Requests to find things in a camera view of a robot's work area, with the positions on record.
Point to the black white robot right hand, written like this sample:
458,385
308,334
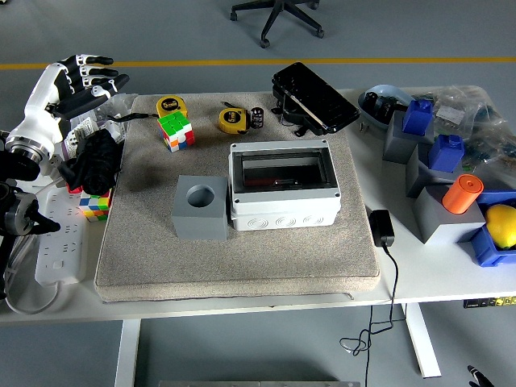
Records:
479,377

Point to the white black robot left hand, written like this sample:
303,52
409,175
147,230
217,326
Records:
38,109

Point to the grey junction box with lid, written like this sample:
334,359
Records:
282,213

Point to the white labelled circuit breaker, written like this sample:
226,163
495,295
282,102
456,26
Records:
82,131

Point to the white table leg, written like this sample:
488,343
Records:
421,342
128,354

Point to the black table control panel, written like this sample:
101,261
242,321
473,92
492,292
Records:
488,301

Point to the black cloth bundle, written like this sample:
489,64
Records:
96,161

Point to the clear plastic parts bags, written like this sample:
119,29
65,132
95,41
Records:
117,102

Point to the small red object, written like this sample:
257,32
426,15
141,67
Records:
72,188

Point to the colourful puzzle cube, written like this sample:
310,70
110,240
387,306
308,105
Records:
94,205
173,127

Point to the blue storage bin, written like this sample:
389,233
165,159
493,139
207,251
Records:
488,252

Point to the yellow tape measure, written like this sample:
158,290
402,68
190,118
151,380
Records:
231,120
169,105

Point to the white power strip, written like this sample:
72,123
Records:
60,242

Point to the yellow lemon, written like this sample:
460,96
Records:
502,225

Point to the grey holder block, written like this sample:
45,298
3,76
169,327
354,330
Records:
439,223
397,147
417,177

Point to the black power adapter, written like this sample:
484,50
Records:
381,227

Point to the grey block with round hole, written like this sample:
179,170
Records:
199,223

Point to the blue plastic bottle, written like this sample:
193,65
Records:
445,153
417,117

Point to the beige foam mat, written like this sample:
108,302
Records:
242,262

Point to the clear bags of components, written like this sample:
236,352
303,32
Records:
483,121

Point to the black office chair base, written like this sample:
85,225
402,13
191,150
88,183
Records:
278,16

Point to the black component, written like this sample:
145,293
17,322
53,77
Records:
385,111
370,101

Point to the light blue bowl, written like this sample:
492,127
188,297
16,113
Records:
387,92

